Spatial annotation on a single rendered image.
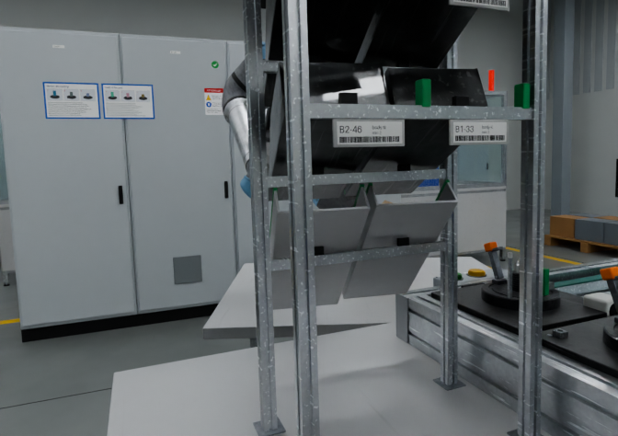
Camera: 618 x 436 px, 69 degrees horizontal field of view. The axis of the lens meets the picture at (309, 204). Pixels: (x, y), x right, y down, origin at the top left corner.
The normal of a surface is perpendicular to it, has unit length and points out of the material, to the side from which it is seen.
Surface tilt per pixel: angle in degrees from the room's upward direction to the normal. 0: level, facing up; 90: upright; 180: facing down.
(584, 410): 90
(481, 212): 90
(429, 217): 135
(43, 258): 90
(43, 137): 90
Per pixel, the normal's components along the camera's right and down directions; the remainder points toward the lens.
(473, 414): -0.04, -1.00
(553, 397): -0.93, 0.06
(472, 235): 0.34, 0.07
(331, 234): 0.16, 0.76
